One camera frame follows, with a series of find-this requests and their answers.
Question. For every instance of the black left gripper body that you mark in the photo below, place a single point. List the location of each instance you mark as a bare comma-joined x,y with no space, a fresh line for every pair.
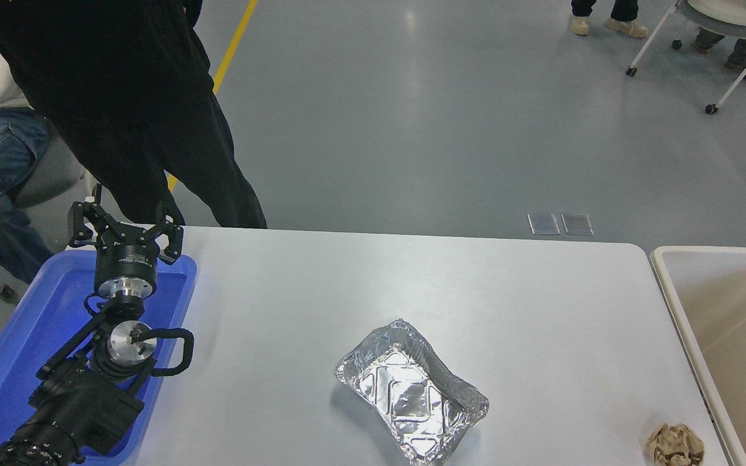
125,262

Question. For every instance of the grey office chair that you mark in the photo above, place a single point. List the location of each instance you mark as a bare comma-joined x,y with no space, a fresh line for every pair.
49,171

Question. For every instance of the blue plastic tray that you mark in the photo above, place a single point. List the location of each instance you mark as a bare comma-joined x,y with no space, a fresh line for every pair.
30,323

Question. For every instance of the standing person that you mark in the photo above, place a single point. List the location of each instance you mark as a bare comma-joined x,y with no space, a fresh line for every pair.
625,26
120,97

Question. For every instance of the crumpled foil tray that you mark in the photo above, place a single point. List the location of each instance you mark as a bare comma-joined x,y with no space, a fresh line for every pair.
412,395

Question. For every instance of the grey floor plate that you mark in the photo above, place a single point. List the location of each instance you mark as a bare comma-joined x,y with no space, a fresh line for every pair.
577,224
544,224

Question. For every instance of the crumpled tan paper ball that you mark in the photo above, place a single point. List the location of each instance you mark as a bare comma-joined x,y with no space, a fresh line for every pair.
674,446

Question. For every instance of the large pale bin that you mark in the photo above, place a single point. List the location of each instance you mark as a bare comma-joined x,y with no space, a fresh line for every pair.
742,349

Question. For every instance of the white wheeled chair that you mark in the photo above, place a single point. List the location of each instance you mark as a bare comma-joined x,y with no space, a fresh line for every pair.
735,22

